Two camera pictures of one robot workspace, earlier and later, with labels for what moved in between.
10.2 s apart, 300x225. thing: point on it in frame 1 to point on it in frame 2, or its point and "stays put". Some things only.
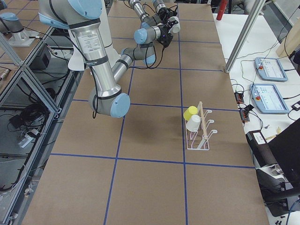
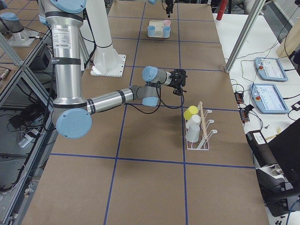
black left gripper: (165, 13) to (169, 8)
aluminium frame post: (244, 35) stays put
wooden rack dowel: (203, 121) stays put
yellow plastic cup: (190, 111) stays put
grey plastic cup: (176, 28) to (192, 131)
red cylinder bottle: (222, 7) stays put
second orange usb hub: (244, 115) stays put
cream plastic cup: (192, 124) stays put
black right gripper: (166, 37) to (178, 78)
